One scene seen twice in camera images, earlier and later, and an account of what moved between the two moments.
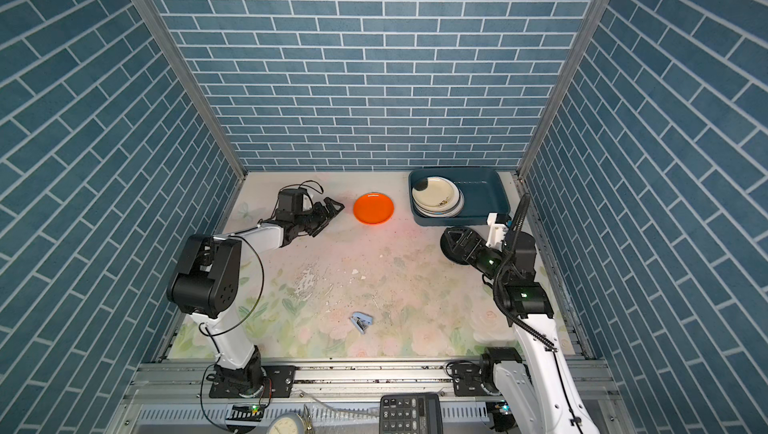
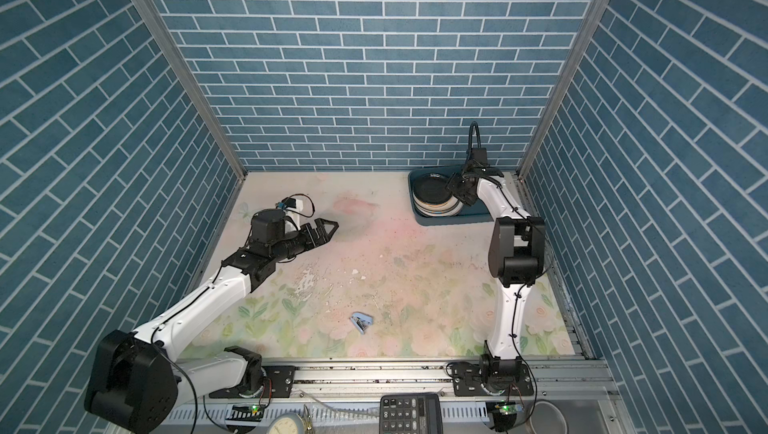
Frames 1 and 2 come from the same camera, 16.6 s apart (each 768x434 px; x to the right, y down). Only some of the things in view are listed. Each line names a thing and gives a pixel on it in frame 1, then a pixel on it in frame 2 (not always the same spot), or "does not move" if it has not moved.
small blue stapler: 361,321 does not move
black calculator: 410,413 does not move
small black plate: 447,247 → 432,188
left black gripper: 322,216 → 322,238
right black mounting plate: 467,378 does not move
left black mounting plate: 278,382 does not move
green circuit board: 248,412 does not move
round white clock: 286,423 does not move
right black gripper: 471,238 → 452,186
